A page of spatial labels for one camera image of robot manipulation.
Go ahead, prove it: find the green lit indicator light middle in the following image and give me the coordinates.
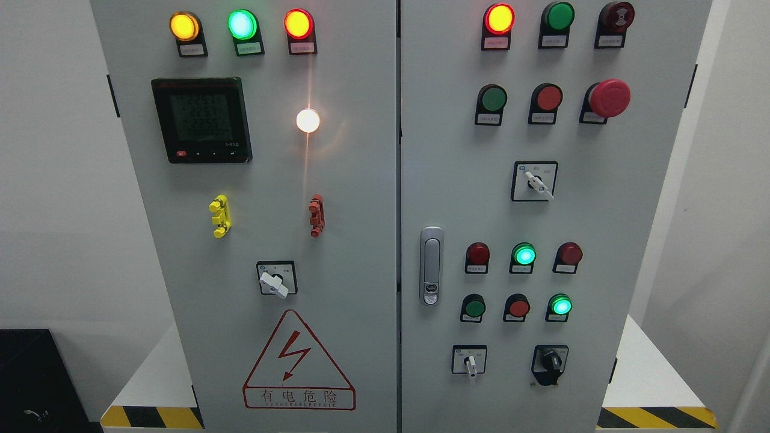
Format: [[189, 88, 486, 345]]
[[509, 243, 537, 274]]

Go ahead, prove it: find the red lit indicator light right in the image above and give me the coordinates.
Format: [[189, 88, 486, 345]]
[[481, 2, 516, 51]]

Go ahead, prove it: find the white selector switch left door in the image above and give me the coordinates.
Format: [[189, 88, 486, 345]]
[[256, 260, 298, 299]]

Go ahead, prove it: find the silver cabinet door handle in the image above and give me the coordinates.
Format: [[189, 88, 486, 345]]
[[420, 226, 445, 306]]

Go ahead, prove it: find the white selector switch upper right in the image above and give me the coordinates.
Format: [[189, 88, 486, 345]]
[[511, 160, 558, 202]]

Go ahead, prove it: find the yellow indicator light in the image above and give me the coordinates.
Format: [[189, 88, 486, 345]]
[[170, 11, 208, 58]]

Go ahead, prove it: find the grey left cabinet door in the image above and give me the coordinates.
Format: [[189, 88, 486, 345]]
[[91, 1, 397, 432]]

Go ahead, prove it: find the green lit indicator light lower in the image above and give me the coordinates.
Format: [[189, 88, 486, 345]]
[[544, 293, 573, 323]]

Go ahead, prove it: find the red lit indicator light left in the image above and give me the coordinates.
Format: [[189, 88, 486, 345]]
[[284, 8, 318, 55]]

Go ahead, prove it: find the black digital power meter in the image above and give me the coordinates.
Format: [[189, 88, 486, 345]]
[[151, 77, 253, 164]]

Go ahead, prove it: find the red push button upper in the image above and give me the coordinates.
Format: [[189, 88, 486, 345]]
[[528, 82, 563, 125]]

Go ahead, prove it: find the grey right cabinet door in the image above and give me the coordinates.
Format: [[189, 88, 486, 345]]
[[401, 1, 712, 432]]

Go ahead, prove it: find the red electric hazard warning sticker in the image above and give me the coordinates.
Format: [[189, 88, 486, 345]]
[[242, 309, 357, 411]]

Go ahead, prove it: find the green push button upper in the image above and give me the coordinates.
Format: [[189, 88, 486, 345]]
[[474, 83, 508, 126]]

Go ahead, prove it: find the green push button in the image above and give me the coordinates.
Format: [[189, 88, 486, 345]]
[[460, 293, 486, 323], [474, 83, 508, 126]]

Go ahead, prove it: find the dark red buzzer alarm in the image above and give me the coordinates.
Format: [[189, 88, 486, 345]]
[[594, 2, 635, 49]]

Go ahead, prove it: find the red lit indicator light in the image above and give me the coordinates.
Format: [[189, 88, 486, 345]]
[[481, 2, 516, 51], [284, 8, 318, 55]]

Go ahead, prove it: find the green push button lower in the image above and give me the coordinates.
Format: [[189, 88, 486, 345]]
[[460, 293, 486, 323]]

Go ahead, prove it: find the red terminal connector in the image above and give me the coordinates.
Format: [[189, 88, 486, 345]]
[[308, 194, 325, 238]]

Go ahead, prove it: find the dark red indicator light right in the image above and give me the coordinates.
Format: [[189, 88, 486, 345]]
[[552, 242, 584, 274]]

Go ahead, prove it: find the red push button lower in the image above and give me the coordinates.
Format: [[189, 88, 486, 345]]
[[502, 293, 531, 322]]

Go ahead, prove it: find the white selector switch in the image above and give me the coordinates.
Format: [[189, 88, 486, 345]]
[[511, 160, 558, 202], [451, 345, 488, 378]]

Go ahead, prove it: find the red emergency stop button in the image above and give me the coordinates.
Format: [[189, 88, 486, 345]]
[[579, 79, 632, 125]]

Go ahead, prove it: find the white selector switch lower right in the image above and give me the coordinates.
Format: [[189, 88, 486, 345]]
[[451, 345, 488, 378]]

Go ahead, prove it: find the red push button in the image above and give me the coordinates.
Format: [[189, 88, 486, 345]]
[[528, 82, 563, 125], [502, 293, 531, 322]]

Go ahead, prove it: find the dark red indicator light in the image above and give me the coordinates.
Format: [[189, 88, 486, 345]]
[[552, 242, 584, 274], [464, 243, 490, 274]]

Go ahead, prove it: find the black box lower left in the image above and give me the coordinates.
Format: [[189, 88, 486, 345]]
[[1, 329, 91, 432]]

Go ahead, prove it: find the yellow terminal connector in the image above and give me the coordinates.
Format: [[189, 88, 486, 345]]
[[208, 194, 232, 239]]

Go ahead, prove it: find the grey cabinet door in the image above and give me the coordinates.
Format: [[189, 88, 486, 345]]
[[91, 1, 397, 432], [401, 1, 712, 432]]

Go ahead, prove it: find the black rotary knob switch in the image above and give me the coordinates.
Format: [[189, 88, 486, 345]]
[[531, 345, 569, 386]]

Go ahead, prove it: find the white lit indicator light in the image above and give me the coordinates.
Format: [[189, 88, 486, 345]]
[[296, 108, 320, 134]]

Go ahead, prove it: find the green unlit indicator light top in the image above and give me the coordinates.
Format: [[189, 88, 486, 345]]
[[538, 2, 575, 49]]

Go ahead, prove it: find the dark red indicator light left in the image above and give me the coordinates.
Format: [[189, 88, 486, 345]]
[[464, 243, 490, 274]]

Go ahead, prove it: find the green lit indicator light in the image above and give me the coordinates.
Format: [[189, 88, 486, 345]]
[[227, 8, 264, 57], [544, 293, 573, 323], [509, 243, 537, 274]]

